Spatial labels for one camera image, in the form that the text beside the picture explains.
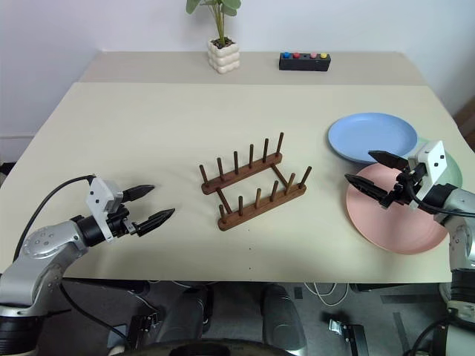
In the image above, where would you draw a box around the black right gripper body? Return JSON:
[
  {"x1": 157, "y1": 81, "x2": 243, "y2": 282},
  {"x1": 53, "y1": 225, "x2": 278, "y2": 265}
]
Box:
[{"x1": 379, "y1": 162, "x2": 428, "y2": 210}]

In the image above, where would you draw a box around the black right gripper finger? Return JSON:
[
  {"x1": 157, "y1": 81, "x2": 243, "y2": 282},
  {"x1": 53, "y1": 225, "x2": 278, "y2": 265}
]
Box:
[
  {"x1": 367, "y1": 149, "x2": 411, "y2": 172},
  {"x1": 344, "y1": 173, "x2": 390, "y2": 203}
]

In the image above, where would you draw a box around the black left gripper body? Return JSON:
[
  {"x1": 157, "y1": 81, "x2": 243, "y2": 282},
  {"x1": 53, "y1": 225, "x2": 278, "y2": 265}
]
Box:
[{"x1": 105, "y1": 205, "x2": 141, "y2": 239}]

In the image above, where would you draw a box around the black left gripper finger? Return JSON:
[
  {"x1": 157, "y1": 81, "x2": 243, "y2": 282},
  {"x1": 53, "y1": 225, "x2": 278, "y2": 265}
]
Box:
[
  {"x1": 122, "y1": 183, "x2": 155, "y2": 203},
  {"x1": 134, "y1": 208, "x2": 177, "y2": 237}
]

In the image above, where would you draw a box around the wooden dish rack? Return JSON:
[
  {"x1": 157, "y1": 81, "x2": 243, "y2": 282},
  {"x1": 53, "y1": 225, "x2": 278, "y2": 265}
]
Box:
[{"x1": 198, "y1": 131, "x2": 313, "y2": 232}]

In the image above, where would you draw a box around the blue plate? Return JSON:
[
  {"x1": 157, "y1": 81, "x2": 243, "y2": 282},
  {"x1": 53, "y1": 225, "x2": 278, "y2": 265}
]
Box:
[{"x1": 327, "y1": 113, "x2": 419, "y2": 166}]

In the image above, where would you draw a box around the pink-red plate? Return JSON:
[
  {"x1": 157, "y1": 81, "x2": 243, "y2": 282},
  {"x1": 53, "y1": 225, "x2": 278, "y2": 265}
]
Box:
[{"x1": 345, "y1": 163, "x2": 451, "y2": 256}]

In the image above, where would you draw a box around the light green plate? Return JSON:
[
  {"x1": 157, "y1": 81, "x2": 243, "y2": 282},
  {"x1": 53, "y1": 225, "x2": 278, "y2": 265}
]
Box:
[{"x1": 415, "y1": 136, "x2": 463, "y2": 188}]

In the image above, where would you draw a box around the black box with coloured buttons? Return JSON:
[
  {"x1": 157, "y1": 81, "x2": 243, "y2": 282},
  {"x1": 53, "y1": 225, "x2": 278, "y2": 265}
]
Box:
[{"x1": 278, "y1": 51, "x2": 332, "y2": 73}]

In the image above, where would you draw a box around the white bubble plant pot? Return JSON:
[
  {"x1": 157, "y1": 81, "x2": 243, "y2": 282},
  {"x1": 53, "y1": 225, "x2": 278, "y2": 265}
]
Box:
[{"x1": 206, "y1": 36, "x2": 242, "y2": 76}]

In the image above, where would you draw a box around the dark rounded shape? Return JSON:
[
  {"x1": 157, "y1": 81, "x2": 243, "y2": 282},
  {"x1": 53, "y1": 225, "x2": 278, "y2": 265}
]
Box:
[{"x1": 261, "y1": 283, "x2": 308, "y2": 352}]

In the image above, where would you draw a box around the green leafy plant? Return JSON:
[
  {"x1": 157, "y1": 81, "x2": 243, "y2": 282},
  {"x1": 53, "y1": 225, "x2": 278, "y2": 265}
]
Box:
[{"x1": 185, "y1": 0, "x2": 243, "y2": 49}]

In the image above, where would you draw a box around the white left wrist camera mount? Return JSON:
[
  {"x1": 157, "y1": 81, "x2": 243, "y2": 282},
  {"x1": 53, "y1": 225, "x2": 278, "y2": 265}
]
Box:
[{"x1": 85, "y1": 177, "x2": 124, "y2": 244}]

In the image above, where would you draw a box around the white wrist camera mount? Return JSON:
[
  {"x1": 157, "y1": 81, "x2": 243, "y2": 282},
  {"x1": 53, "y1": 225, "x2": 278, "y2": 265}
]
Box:
[
  {"x1": 85, "y1": 177, "x2": 124, "y2": 244},
  {"x1": 407, "y1": 139, "x2": 447, "y2": 211}
]

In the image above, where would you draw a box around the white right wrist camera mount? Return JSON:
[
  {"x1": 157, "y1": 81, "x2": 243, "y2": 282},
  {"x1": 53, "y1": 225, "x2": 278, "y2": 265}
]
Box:
[{"x1": 407, "y1": 139, "x2": 447, "y2": 211}]

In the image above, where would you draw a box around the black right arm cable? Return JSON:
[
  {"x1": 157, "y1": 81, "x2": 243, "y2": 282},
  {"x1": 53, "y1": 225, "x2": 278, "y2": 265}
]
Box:
[{"x1": 410, "y1": 192, "x2": 475, "y2": 217}]

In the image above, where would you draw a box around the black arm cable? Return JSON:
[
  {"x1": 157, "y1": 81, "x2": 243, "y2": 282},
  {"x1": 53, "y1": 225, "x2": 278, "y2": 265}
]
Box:
[
  {"x1": 13, "y1": 174, "x2": 98, "y2": 263},
  {"x1": 410, "y1": 192, "x2": 475, "y2": 217}
]

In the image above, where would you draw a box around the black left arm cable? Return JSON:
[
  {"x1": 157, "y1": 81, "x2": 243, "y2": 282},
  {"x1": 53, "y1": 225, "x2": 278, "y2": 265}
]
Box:
[{"x1": 13, "y1": 174, "x2": 98, "y2": 263}]

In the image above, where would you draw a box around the black metal caster bracket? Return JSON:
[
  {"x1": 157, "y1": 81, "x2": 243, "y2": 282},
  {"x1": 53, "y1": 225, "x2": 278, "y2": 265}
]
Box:
[
  {"x1": 127, "y1": 312, "x2": 163, "y2": 350},
  {"x1": 327, "y1": 317, "x2": 367, "y2": 356}
]

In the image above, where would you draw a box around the white cable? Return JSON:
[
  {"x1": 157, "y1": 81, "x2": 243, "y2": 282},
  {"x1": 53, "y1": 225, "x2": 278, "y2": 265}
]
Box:
[{"x1": 303, "y1": 282, "x2": 350, "y2": 308}]

